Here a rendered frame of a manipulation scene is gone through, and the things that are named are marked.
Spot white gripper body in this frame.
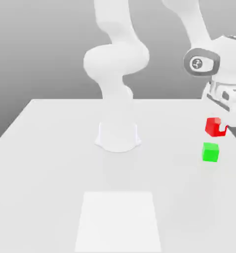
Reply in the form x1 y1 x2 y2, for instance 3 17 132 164
201 89 236 128

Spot small red cube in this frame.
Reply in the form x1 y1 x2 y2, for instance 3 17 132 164
204 117 229 137

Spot small green cube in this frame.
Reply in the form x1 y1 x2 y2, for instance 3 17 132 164
202 142 220 163

